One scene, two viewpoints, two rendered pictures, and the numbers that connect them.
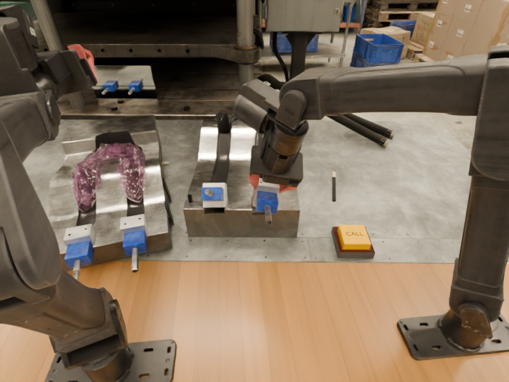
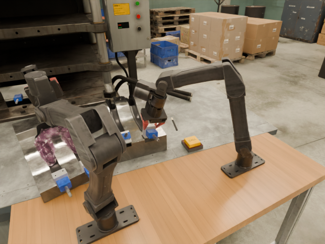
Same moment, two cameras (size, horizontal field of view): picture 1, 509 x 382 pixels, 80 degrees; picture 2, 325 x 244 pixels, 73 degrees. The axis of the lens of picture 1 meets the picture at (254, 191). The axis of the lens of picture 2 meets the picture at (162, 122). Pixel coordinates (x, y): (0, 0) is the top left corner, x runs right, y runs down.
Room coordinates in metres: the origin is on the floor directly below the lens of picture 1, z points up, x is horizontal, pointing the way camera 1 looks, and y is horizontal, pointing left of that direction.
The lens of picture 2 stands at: (-0.28, 0.22, 1.48)
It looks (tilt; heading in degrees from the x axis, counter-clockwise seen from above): 32 degrees down; 339
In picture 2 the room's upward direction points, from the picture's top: 2 degrees counter-clockwise
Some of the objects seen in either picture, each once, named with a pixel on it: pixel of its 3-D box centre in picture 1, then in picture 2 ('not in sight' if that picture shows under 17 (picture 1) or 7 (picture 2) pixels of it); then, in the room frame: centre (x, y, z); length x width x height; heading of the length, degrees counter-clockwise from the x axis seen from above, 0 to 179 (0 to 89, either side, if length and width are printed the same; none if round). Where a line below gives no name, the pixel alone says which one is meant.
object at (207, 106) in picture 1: (141, 85); (30, 94); (1.63, 0.61, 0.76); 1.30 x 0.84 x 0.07; 89
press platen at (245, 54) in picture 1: (135, 45); (24, 70); (1.64, 0.60, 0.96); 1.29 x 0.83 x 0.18; 89
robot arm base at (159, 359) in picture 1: (106, 358); (106, 218); (0.21, 0.23, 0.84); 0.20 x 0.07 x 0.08; 95
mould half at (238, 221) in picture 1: (245, 157); (126, 119); (0.75, 0.03, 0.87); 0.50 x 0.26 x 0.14; 179
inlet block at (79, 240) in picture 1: (79, 258); (65, 185); (0.39, 0.35, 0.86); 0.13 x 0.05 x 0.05; 17
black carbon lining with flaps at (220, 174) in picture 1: (241, 145); (125, 113); (0.73, 0.04, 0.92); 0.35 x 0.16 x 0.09; 179
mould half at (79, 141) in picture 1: (112, 176); (56, 145); (0.66, 0.38, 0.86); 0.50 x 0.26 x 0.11; 17
